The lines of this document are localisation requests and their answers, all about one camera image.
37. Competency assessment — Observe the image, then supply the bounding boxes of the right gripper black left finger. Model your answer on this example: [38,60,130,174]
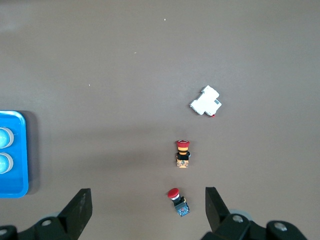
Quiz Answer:
[0,187,93,240]

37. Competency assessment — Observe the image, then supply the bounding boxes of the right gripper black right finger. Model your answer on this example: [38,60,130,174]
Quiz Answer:
[199,186,308,240]

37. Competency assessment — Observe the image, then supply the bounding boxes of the light blue desk bell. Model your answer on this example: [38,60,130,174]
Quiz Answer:
[0,126,15,149]
[0,152,14,175]

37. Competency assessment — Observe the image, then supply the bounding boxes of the red black push button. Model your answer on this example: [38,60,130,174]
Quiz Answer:
[167,187,191,218]

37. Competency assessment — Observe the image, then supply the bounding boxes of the red yellow emergency stop button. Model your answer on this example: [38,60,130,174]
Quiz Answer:
[174,139,192,169]

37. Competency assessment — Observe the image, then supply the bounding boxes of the blue plastic tray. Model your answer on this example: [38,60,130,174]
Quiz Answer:
[0,110,29,199]

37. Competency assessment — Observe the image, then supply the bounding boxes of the white circuit breaker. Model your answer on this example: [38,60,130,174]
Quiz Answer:
[189,85,223,118]

